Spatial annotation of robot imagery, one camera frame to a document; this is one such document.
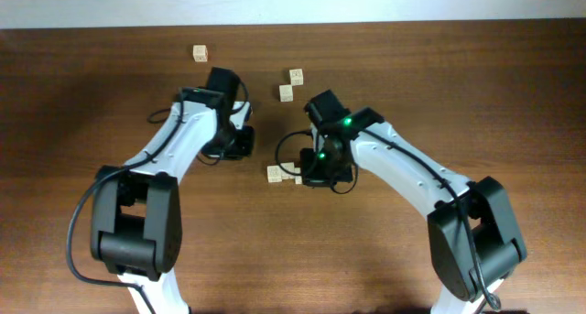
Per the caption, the wooden block blue side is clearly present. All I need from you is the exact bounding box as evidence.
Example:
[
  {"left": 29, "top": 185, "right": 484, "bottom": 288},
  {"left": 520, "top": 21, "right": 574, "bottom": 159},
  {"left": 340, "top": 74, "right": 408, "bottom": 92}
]
[{"left": 266, "top": 166, "right": 283, "bottom": 183}]

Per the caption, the wooden block upper middle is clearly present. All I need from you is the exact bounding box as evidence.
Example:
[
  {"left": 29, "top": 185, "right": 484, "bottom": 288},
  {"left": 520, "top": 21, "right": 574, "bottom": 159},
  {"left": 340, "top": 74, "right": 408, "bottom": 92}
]
[{"left": 289, "top": 69, "right": 304, "bottom": 86}]

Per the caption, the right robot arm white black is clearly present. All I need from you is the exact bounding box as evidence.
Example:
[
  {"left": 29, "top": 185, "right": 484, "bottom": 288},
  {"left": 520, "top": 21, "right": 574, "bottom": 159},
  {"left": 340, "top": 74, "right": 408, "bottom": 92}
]
[{"left": 300, "top": 91, "right": 527, "bottom": 313}]

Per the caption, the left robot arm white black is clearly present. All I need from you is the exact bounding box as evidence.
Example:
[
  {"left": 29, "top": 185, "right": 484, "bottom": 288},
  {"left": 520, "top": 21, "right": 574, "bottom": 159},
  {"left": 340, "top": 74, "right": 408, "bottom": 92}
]
[{"left": 90, "top": 67, "right": 255, "bottom": 313}]

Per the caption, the wooden block below upper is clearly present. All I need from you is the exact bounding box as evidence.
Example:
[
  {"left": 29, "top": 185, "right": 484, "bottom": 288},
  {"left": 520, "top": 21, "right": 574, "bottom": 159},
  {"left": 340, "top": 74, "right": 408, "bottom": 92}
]
[{"left": 278, "top": 84, "right": 294, "bottom": 103}]

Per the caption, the wooden block number four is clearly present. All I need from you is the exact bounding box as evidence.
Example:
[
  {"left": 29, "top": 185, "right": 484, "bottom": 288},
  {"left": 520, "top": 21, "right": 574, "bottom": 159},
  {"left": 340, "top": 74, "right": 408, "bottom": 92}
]
[{"left": 294, "top": 168, "right": 303, "bottom": 185}]

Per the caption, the plain wooden block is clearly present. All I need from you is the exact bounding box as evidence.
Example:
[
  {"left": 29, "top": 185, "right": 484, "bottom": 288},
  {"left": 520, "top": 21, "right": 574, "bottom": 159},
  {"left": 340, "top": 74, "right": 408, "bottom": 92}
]
[
  {"left": 192, "top": 45, "right": 208, "bottom": 62},
  {"left": 280, "top": 162, "right": 296, "bottom": 180}
]

